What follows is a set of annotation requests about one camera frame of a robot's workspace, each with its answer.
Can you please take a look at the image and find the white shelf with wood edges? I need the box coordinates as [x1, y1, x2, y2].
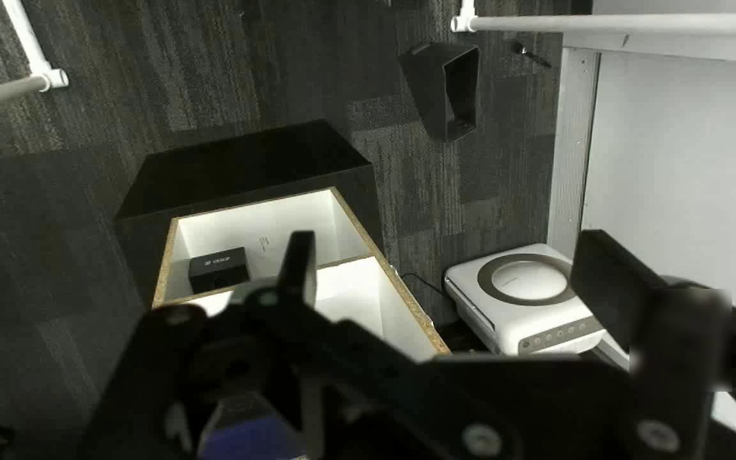
[113, 118, 454, 365]

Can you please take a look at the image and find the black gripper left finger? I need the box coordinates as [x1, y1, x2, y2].
[228, 228, 425, 389]

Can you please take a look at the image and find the black framed portrait picture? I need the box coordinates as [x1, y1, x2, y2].
[187, 246, 254, 297]

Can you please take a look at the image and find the small metal door stop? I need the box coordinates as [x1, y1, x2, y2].
[509, 39, 554, 72]

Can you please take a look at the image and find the black trash bin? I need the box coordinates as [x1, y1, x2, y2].
[396, 39, 482, 144]

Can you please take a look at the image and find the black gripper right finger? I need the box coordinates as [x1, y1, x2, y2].
[571, 228, 730, 460]

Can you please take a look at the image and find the white door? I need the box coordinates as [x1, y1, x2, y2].
[545, 32, 736, 315]

